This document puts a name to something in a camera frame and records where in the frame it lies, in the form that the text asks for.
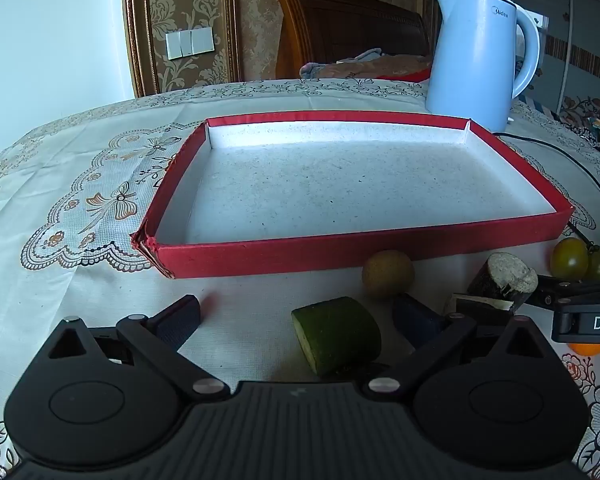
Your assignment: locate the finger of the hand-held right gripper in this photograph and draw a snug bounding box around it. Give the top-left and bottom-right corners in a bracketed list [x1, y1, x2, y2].
[524, 274, 600, 312]

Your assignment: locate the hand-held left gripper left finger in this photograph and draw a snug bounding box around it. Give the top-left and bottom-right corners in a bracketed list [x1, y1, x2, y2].
[45, 295, 232, 403]

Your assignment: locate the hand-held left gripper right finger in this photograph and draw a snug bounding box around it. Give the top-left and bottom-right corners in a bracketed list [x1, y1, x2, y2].
[361, 292, 557, 402]

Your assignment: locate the round-cut dark sugarcane piece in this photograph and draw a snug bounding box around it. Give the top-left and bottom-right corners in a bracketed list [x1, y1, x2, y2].
[467, 251, 539, 313]

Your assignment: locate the green gourd chunk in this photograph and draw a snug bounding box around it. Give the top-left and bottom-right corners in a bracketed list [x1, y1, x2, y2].
[291, 296, 382, 377]

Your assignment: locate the red shallow cardboard box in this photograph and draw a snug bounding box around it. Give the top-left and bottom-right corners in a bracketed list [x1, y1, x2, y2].
[130, 110, 576, 281]

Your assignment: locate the white floral lace tablecloth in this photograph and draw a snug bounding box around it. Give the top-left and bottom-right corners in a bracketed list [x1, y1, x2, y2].
[0, 77, 600, 480]

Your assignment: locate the folded cloth bundle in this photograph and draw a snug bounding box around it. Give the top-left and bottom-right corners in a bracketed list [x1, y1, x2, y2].
[300, 55, 433, 82]

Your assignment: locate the light blue electric kettle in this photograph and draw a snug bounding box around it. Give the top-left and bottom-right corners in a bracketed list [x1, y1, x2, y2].
[425, 0, 541, 133]

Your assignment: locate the sliding door wardrobe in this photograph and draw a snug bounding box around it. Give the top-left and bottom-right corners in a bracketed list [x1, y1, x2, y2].
[442, 0, 600, 126]

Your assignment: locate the grey blue cloth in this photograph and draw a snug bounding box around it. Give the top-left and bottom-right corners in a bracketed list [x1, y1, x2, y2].
[340, 48, 383, 63]

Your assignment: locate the brown wooden headboard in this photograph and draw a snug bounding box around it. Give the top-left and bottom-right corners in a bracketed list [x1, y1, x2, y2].
[271, 0, 431, 81]

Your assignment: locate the black kettle power cord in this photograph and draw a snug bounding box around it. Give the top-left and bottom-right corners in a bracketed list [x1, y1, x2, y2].
[492, 131, 600, 221]

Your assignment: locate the white wall light switch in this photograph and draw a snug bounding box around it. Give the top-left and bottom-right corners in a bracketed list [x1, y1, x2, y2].
[166, 27, 215, 58]

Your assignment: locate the gold wall moulding frame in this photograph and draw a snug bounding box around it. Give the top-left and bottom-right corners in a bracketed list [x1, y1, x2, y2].
[122, 0, 241, 98]

